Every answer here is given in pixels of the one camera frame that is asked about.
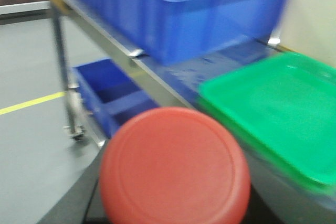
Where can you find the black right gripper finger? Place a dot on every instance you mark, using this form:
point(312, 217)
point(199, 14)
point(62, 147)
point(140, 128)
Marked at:
point(81, 203)

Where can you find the green tray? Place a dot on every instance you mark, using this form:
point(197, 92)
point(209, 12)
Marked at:
point(283, 108)

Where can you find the blue bin cart lower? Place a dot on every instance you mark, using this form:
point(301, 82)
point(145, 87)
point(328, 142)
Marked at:
point(111, 96)

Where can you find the steel trolley cart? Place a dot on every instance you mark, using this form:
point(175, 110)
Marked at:
point(274, 198)

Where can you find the blue bin on cart top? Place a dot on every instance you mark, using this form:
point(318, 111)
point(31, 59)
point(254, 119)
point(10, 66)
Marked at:
point(173, 31)

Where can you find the red push button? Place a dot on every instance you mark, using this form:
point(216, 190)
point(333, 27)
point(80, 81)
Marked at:
point(174, 165)

